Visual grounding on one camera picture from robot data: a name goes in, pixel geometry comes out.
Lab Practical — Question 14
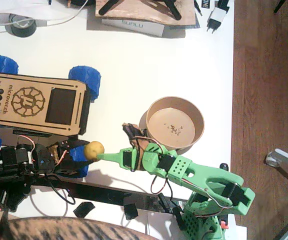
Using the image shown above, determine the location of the yellow lemon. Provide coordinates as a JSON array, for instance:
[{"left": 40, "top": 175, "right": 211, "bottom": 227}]
[{"left": 83, "top": 140, "right": 105, "bottom": 161}]

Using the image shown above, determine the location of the striped brown fabric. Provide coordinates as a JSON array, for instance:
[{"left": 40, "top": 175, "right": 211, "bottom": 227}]
[{"left": 0, "top": 216, "right": 157, "bottom": 240}]

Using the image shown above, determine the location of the wooden rover body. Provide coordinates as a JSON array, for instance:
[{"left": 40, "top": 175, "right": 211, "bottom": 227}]
[{"left": 0, "top": 71, "right": 92, "bottom": 137}]

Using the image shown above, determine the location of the white cable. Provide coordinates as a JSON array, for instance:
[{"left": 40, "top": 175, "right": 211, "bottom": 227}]
[{"left": 0, "top": 0, "right": 91, "bottom": 36}]

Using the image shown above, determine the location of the white SUNLU box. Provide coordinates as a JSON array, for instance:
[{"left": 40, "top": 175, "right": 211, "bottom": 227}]
[{"left": 101, "top": 17, "right": 166, "bottom": 38}]

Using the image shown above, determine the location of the crumpled dark tape piece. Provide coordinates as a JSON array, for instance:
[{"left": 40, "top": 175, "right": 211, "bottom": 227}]
[{"left": 123, "top": 203, "right": 139, "bottom": 221}]

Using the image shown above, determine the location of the brown paper bowl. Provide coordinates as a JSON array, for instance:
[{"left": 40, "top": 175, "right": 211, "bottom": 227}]
[{"left": 145, "top": 96, "right": 206, "bottom": 152}]

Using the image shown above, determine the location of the black table clamp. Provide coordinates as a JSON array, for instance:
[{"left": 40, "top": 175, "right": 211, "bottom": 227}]
[{"left": 157, "top": 192, "right": 187, "bottom": 232}]

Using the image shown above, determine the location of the black tape roll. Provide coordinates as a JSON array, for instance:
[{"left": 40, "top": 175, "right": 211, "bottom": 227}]
[{"left": 5, "top": 14, "right": 37, "bottom": 38}]

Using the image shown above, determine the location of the black chair leg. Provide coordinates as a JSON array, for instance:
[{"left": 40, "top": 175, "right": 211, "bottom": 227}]
[{"left": 273, "top": 0, "right": 287, "bottom": 14}]

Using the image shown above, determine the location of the black pen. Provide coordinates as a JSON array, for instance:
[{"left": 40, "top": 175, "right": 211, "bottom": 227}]
[{"left": 193, "top": 0, "right": 203, "bottom": 17}]

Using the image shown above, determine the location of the white black power adapter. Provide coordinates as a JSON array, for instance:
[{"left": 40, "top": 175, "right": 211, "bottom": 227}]
[{"left": 205, "top": 6, "right": 228, "bottom": 35}]

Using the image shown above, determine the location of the black metal rail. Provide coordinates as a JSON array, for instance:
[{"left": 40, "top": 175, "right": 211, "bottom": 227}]
[{"left": 28, "top": 174, "right": 192, "bottom": 216}]

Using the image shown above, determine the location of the black plug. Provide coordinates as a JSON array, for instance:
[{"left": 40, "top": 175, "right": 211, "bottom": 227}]
[{"left": 217, "top": 0, "right": 231, "bottom": 11}]

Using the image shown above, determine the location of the black tangled wire bundle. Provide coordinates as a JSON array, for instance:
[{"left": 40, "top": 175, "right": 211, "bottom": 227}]
[{"left": 122, "top": 122, "right": 151, "bottom": 151}]

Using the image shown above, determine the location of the black tripod stand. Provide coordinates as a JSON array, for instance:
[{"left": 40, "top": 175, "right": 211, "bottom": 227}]
[{"left": 98, "top": 0, "right": 183, "bottom": 21}]

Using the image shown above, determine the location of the brown wooden board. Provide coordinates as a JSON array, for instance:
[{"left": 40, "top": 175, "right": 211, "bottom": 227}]
[{"left": 95, "top": 0, "right": 197, "bottom": 27}]

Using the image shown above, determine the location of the thin black cable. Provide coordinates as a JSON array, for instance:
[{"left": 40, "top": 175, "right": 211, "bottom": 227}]
[{"left": 49, "top": 179, "right": 76, "bottom": 206}]

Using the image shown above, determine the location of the black tape piece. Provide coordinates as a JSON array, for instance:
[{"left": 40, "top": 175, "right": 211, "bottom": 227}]
[{"left": 73, "top": 201, "right": 96, "bottom": 219}]

